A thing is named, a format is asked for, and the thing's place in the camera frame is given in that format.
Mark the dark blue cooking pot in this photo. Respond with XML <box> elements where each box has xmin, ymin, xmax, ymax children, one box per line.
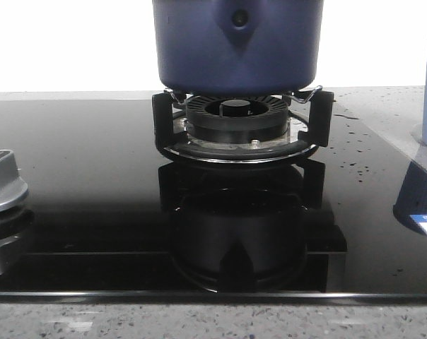
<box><xmin>152</xmin><ymin>0</ymin><xmax>324</xmax><ymax>96</ymax></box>

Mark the black pot support grate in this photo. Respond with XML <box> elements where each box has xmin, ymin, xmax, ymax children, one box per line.
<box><xmin>151</xmin><ymin>86</ymin><xmax>334</xmax><ymax>164</ymax></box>

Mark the black gas burner head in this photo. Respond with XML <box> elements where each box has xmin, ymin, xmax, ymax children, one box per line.
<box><xmin>186</xmin><ymin>96</ymin><xmax>289</xmax><ymax>143</ymax></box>

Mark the black glass cooktop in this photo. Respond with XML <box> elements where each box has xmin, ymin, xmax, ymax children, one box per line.
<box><xmin>0</xmin><ymin>98</ymin><xmax>427</xmax><ymax>305</ymax></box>

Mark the silver stove control knob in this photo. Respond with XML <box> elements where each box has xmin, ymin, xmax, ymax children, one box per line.
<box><xmin>0</xmin><ymin>149</ymin><xmax>28</xmax><ymax>212</ymax></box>

